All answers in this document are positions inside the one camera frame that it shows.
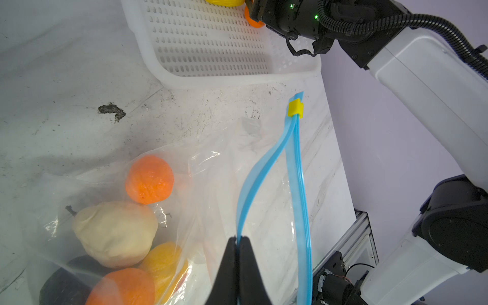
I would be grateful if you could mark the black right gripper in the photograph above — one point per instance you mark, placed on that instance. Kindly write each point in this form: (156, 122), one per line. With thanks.
(298, 22)

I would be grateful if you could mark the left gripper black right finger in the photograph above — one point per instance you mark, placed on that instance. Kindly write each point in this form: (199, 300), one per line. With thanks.
(251, 286)

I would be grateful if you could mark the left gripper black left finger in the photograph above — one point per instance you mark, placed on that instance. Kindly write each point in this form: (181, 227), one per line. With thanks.
(225, 290)

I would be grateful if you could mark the round yellow lemon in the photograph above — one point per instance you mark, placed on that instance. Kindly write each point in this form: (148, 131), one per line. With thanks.
(167, 268)

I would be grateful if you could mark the clear zip top bag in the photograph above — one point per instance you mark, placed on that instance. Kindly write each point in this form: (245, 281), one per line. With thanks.
(242, 180)

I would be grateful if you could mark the large orange fruit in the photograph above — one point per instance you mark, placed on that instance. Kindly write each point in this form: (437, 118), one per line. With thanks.
(126, 286)

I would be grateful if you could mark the cream white pear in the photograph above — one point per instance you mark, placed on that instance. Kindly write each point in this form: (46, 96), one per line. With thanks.
(116, 234)

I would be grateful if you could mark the black avocado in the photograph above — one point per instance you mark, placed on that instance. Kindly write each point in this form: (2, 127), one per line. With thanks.
(73, 284)

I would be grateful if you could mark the small orange tangerine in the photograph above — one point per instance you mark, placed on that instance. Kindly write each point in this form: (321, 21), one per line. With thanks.
(252, 22)

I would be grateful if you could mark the yellow banana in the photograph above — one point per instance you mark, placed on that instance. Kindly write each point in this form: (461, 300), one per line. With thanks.
(226, 3)

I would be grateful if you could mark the white perforated plastic basket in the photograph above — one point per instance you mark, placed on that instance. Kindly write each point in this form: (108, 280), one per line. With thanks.
(194, 44)

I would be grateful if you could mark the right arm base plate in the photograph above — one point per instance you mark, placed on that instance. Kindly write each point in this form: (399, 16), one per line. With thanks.
(332, 286)

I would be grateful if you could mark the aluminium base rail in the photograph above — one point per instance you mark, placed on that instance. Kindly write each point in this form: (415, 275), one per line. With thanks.
(358, 249)

